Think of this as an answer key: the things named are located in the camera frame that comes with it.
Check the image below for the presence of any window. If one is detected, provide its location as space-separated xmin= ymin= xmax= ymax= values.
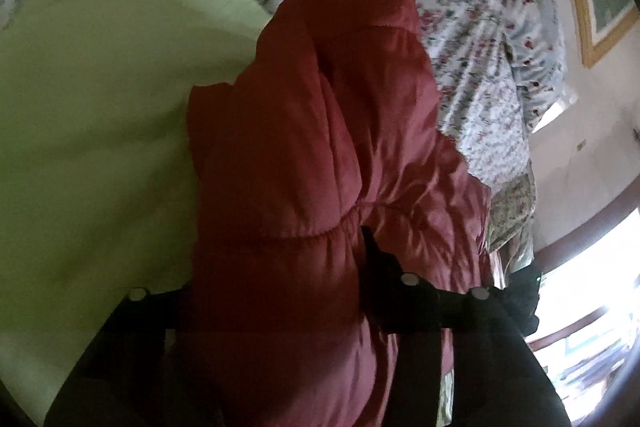
xmin=525 ymin=187 xmax=640 ymax=413

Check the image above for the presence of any small rose print duvet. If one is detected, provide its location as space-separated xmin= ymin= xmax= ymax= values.
xmin=170 ymin=0 xmax=568 ymax=288

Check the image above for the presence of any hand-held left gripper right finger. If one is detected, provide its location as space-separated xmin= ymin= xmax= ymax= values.
xmin=357 ymin=226 xmax=574 ymax=427

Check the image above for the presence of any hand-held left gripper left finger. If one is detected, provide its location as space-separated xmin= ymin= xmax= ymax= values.
xmin=44 ymin=287 xmax=197 ymax=427

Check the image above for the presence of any red quilted jacket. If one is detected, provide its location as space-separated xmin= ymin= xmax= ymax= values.
xmin=167 ymin=0 xmax=493 ymax=427

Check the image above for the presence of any light green bed sheet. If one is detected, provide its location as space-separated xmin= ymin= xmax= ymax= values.
xmin=0 ymin=0 xmax=273 ymax=427

